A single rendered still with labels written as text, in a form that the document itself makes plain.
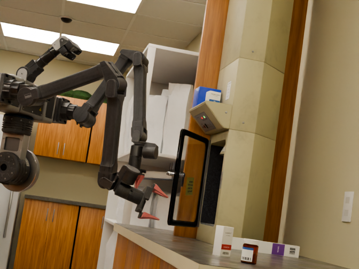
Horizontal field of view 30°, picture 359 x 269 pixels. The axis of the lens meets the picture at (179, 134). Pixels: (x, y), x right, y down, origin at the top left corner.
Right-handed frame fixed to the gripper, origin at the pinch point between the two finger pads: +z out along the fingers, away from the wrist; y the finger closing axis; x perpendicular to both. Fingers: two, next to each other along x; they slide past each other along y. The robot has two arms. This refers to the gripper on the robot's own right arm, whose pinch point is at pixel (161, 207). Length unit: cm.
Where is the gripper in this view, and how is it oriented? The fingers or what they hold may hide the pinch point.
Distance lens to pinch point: 268.1
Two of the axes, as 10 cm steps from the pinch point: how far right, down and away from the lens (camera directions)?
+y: 3.5, -8.8, 3.3
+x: -2.9, 2.3, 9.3
